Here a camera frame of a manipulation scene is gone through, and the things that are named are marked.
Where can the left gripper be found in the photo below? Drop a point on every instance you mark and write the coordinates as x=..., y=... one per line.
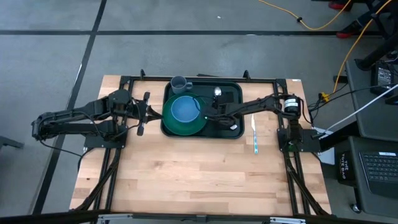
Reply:
x=140, y=110

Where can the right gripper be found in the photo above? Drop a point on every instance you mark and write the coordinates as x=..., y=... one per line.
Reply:
x=227, y=115

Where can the black cloth napkin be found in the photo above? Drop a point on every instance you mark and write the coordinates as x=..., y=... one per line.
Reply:
x=230, y=96

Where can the green plate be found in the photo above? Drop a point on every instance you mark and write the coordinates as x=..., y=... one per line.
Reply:
x=169, y=124

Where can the blue bowl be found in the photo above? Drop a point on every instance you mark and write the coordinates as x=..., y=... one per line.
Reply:
x=185, y=109

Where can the grey mug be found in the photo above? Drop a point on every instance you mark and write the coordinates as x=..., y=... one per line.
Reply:
x=178, y=82

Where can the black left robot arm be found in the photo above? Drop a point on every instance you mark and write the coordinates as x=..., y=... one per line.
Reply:
x=62, y=119

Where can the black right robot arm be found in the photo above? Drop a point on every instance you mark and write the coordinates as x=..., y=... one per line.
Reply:
x=264, y=104

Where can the dark green serving tray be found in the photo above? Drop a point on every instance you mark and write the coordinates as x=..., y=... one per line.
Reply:
x=202, y=137

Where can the black crossbar with silver brackets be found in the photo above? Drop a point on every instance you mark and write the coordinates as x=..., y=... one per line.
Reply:
x=199, y=219

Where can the black tote bag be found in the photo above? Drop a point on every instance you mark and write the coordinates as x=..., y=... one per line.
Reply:
x=345, y=168

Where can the person's red black shoe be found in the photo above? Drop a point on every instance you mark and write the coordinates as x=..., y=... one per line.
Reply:
x=337, y=5
x=345, y=34

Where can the grey furniture foot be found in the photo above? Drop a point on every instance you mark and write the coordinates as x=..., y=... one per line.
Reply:
x=9, y=141

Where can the grey side cart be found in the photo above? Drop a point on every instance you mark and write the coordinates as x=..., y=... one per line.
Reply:
x=373, y=127

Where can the black power adapter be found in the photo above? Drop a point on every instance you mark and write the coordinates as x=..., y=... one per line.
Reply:
x=384, y=76

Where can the black stand legs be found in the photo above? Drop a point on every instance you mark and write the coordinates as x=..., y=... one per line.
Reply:
x=382, y=49

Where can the dark laptop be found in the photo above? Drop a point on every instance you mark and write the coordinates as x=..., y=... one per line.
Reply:
x=379, y=171

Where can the black aluminium table frame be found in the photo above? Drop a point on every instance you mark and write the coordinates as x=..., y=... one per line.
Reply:
x=149, y=78

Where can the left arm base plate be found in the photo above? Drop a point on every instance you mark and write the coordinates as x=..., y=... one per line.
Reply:
x=93, y=144

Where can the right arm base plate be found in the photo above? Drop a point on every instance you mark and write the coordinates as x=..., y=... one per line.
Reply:
x=306, y=144

